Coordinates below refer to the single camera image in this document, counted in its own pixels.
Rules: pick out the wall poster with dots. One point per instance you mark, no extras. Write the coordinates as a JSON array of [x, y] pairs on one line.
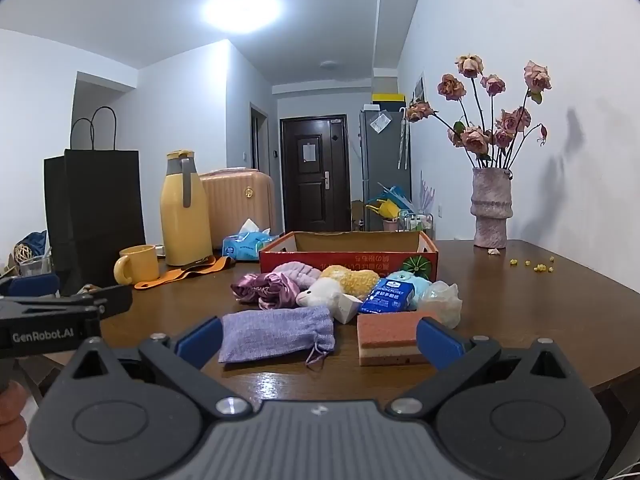
[[419, 87]]

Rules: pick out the yellow mug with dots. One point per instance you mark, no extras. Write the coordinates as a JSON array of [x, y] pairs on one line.
[[137, 262]]

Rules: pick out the dried pink roses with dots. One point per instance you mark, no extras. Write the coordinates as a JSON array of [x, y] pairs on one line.
[[475, 137]]

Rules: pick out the light purple decoration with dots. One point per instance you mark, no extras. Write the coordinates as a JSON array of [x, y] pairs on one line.
[[427, 195]]

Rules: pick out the paper note on refrigerator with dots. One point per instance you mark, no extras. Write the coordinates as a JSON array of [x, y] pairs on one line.
[[380, 122]]

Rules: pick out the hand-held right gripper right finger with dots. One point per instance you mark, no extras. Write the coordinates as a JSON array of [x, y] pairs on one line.
[[440, 342]]

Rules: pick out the brown book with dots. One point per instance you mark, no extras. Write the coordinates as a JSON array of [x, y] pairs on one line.
[[395, 340]]

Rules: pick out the yellow thermos jug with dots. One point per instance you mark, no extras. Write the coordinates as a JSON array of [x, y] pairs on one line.
[[185, 220]]

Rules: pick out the black paper bag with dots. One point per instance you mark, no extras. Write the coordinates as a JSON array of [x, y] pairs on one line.
[[95, 210]]

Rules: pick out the purple satin scrunchie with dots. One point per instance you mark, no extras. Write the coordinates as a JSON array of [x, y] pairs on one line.
[[262, 290]]

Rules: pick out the white plush toy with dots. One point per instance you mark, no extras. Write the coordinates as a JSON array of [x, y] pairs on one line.
[[320, 295]]

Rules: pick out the pile of colourful clutter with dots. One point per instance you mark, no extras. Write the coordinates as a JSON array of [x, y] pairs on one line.
[[415, 222]]

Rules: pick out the yellow watering can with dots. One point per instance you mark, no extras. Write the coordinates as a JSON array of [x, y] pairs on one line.
[[382, 207]]

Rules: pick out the small hallway ceiling lamp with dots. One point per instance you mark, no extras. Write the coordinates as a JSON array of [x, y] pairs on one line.
[[329, 64]]

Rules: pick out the red and orange cardboard box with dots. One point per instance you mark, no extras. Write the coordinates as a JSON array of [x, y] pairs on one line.
[[350, 260]]

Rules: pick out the yellow plush toy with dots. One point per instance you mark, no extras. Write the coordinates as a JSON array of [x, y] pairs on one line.
[[350, 280]]

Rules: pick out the light blue plush toy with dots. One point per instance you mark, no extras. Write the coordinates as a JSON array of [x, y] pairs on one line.
[[417, 282]]

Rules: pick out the rattan ball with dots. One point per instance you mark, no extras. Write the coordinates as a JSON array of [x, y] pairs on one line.
[[21, 252]]

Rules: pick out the yellow and black box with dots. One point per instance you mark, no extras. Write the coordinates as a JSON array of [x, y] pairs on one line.
[[387, 97]]

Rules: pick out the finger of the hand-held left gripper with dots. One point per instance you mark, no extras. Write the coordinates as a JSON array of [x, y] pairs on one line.
[[32, 285], [117, 299]]

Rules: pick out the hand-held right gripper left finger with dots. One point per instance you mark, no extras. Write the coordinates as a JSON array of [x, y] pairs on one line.
[[200, 342]]

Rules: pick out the clear plastic bag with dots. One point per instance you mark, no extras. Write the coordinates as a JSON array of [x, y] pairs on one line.
[[442, 302]]

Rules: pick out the person's left hand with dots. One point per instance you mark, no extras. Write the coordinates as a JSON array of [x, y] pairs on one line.
[[11, 425]]

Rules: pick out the white paper door notice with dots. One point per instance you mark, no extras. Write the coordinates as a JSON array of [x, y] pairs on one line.
[[309, 152]]

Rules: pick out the scattered yellow crumbs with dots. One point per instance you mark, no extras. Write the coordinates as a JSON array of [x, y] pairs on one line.
[[539, 267]]

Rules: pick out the round ceiling light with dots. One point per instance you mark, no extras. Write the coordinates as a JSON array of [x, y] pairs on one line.
[[242, 10]]

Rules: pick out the blue soft tissue pack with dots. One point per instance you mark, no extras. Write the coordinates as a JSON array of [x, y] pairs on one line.
[[245, 245]]

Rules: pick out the grey refrigerator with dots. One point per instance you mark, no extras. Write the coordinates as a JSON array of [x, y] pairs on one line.
[[385, 160]]

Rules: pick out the blue tissue packet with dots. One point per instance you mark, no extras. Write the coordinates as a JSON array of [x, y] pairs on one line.
[[387, 296]]

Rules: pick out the dark brown entrance door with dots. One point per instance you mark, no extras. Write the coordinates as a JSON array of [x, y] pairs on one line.
[[315, 190]]

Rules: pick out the pink textured vase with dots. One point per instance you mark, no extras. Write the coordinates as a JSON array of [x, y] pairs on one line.
[[492, 207]]

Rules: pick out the pink ribbed suitcase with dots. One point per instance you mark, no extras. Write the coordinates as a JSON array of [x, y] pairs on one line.
[[240, 205]]

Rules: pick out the white foam block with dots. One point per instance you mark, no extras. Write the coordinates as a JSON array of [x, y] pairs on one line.
[[347, 307]]

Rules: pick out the dark blue cloth bag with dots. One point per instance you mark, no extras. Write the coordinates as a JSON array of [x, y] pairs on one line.
[[34, 242]]

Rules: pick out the white folded umbrella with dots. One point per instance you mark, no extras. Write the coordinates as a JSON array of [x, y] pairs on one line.
[[402, 137]]

